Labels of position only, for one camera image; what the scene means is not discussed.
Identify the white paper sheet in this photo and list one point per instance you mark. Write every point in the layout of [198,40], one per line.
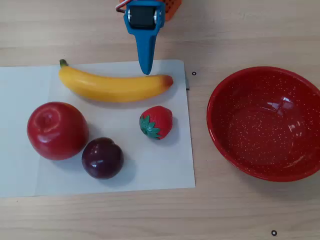
[25,175]

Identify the dark purple plum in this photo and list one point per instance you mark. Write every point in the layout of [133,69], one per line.
[102,158]

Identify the red apple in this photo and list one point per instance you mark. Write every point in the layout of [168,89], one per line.
[57,132]

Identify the red speckled bowl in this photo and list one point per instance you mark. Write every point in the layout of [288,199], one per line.
[262,130]

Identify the red strawberry with green leaves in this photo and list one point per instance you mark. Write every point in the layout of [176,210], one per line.
[160,122]

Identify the blue gripper with motor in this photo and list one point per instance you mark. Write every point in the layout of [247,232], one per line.
[144,17]

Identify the yellow banana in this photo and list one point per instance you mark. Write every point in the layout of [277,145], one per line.
[112,90]

